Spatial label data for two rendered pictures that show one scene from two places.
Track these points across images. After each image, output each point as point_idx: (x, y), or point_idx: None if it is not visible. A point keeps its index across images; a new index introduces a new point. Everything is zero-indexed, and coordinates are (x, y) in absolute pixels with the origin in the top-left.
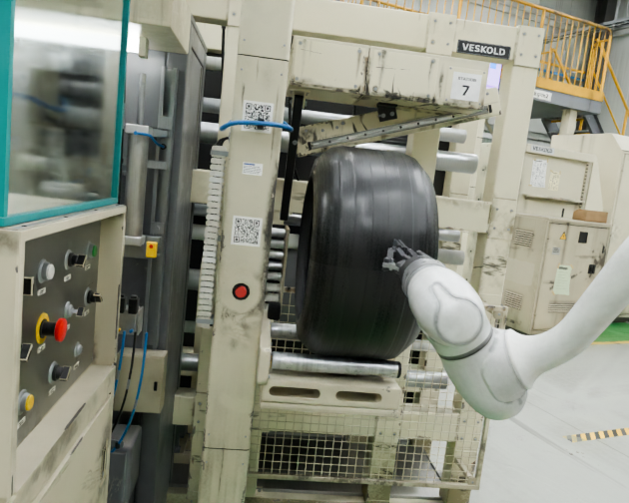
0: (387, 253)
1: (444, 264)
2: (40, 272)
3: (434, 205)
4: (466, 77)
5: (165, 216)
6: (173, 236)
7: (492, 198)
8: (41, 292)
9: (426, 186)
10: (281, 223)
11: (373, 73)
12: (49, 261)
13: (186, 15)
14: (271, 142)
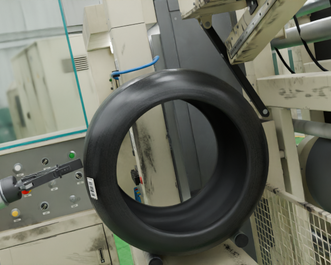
0: (41, 171)
1: (23, 183)
2: (14, 168)
3: (104, 128)
4: None
5: (168, 125)
6: (180, 137)
7: None
8: (19, 175)
9: (105, 111)
10: (279, 117)
11: None
12: (24, 163)
13: None
14: (122, 83)
